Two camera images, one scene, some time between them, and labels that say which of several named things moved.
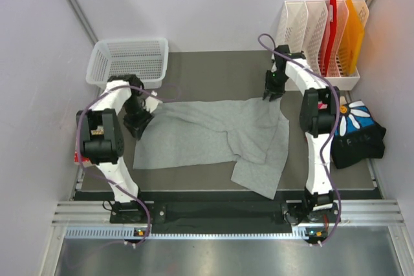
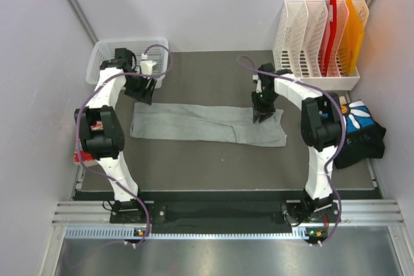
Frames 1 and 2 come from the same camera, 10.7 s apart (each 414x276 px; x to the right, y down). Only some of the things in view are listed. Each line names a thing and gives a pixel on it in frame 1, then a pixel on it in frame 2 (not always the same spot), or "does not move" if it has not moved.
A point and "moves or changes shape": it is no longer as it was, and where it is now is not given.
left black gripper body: [136, 119] → [135, 87]
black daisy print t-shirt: [357, 136] does not move
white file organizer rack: [299, 33] does not move
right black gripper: [277, 92] → [268, 112]
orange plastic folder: [352, 42] does not move
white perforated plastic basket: [145, 58] does not move
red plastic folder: [332, 31] does not move
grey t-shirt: [255, 131] moves or changes shape
